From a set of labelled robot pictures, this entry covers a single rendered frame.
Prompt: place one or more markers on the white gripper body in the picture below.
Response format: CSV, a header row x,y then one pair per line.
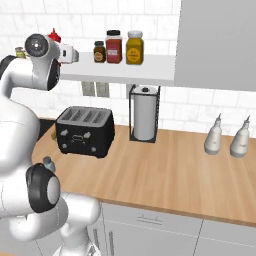
x,y
74,56

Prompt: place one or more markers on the grey lower cupboard door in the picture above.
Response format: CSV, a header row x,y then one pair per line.
x,y
150,241
95,238

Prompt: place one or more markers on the red jar with black lid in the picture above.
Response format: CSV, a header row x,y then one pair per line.
x,y
113,48

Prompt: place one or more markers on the small green-lidded jar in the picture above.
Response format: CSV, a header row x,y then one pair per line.
x,y
20,52

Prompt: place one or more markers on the small dark brown jar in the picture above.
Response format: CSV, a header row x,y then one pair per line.
x,y
99,53

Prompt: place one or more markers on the yellow jar with white lid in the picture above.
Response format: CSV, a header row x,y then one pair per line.
x,y
134,50

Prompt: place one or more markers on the grey drawer front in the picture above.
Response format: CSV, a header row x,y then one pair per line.
x,y
230,235
176,221

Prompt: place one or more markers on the black hob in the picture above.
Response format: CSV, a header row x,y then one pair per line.
x,y
46,128

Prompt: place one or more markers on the grey wall outlet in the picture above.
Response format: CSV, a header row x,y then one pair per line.
x,y
95,89

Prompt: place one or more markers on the white paper towel roll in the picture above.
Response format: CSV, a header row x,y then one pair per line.
x,y
144,115

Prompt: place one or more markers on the white condiment bottle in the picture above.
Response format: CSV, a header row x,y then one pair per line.
x,y
240,141
213,138

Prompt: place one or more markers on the grey cabinet door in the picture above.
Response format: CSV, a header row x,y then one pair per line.
x,y
216,43

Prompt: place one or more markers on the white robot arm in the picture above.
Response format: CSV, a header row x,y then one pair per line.
x,y
16,140

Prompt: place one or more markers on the red condiment bottle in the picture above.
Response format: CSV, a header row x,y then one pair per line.
x,y
55,36

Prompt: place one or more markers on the small teal shaker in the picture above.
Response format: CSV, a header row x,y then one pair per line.
x,y
49,164

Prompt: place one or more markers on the white wall shelf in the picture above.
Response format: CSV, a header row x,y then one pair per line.
x,y
133,71

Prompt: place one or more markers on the black toaster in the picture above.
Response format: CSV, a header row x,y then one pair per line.
x,y
85,133

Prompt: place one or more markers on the black paper towel holder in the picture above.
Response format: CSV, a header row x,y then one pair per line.
x,y
132,113

